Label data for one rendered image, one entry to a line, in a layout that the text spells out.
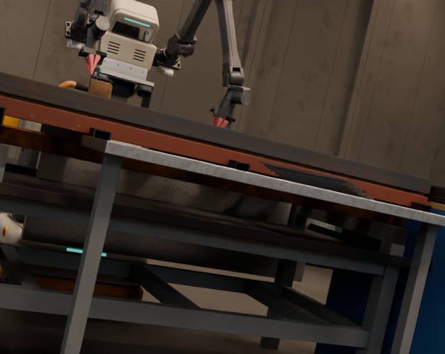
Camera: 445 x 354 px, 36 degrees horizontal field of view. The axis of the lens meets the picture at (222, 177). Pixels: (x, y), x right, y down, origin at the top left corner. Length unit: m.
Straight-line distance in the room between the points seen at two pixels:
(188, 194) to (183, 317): 0.87
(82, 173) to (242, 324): 0.94
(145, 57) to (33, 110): 1.29
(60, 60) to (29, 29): 0.73
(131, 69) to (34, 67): 9.31
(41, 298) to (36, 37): 10.54
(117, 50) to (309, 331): 1.51
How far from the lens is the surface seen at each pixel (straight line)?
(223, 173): 1.76
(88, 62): 2.79
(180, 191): 2.91
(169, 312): 2.15
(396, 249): 2.52
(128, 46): 3.12
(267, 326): 2.31
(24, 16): 12.41
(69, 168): 2.77
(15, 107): 1.93
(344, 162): 2.33
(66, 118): 1.95
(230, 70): 2.76
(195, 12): 3.02
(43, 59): 12.41
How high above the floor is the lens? 0.75
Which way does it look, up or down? 1 degrees down
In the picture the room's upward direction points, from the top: 13 degrees clockwise
